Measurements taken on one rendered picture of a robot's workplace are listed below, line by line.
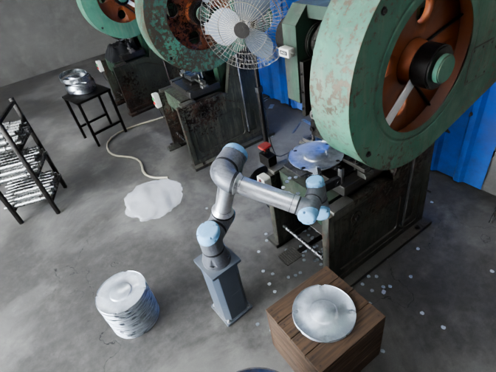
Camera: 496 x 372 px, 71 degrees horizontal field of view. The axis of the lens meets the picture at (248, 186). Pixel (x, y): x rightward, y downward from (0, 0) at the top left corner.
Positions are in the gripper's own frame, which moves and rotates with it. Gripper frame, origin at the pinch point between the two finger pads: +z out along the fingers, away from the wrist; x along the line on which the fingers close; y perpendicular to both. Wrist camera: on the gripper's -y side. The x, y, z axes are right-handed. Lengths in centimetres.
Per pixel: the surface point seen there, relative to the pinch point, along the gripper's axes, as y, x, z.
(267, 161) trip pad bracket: 27.4, 9.6, 26.4
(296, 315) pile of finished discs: 17, 45, -53
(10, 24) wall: 477, -30, 477
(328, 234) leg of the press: -2.6, 28.9, -17.9
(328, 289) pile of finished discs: 0, 45, -40
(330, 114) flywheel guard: -2, -47, -37
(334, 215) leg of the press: -5.8, 17.2, -16.6
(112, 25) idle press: 193, -41, 246
